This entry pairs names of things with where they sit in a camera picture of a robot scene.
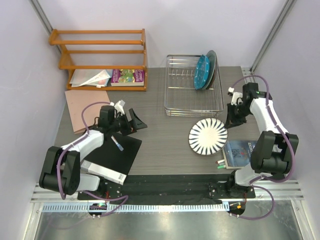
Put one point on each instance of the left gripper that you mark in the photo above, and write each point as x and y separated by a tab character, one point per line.
138	124

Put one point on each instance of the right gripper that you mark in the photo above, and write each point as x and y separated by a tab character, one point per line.
231	116

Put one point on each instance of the white blue striped plate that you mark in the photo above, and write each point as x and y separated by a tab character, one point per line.
208	136

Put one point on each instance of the wire dish rack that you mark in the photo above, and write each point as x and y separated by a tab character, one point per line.
181	99

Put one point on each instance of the blue polka dot plate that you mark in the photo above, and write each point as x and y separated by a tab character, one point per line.
201	72

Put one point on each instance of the dark blue glazed plate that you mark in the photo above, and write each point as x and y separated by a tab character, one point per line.
214	73

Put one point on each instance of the grey-green ceramic plate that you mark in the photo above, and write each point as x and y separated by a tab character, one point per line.
212	59

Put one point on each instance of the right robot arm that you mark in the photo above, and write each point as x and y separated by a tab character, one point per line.
273	157

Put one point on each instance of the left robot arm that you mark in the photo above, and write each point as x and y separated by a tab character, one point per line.
61	170

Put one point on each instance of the wooden shelf rack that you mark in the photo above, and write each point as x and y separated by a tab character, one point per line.
102	50

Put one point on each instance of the white blue pen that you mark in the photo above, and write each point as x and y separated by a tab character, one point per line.
120	147

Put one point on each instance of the blue hardcover book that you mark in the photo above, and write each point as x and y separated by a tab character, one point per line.
237	153

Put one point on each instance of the black notebook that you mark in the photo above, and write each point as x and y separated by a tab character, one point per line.
111	163

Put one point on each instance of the purple green paperback book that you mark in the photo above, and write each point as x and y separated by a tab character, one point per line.
128	78

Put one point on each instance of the clear plastic sleeve papers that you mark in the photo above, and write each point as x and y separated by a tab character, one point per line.
91	77

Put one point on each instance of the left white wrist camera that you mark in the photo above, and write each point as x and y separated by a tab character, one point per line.
119	107

